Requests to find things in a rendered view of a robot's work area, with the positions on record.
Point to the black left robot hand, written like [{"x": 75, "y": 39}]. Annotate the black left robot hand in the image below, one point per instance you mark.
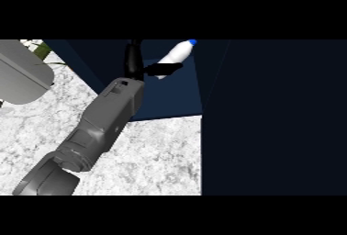
[{"x": 132, "y": 64}]

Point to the white water bottle blue cap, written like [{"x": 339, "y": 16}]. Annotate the white water bottle blue cap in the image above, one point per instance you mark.
[{"x": 177, "y": 53}]

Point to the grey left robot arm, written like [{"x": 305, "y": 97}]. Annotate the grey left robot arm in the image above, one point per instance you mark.
[{"x": 106, "y": 116}]

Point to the dark blue open cabinet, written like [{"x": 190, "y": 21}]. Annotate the dark blue open cabinet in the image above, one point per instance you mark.
[{"x": 168, "y": 95}]

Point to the dark blue cabinet door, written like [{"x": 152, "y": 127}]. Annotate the dark blue cabinet door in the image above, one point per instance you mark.
[{"x": 274, "y": 122}]

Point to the green leafy plant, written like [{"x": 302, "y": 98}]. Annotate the green leafy plant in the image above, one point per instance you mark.
[{"x": 42, "y": 50}]

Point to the grey rounded appliance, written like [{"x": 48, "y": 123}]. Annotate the grey rounded appliance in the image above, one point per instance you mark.
[{"x": 19, "y": 76}]

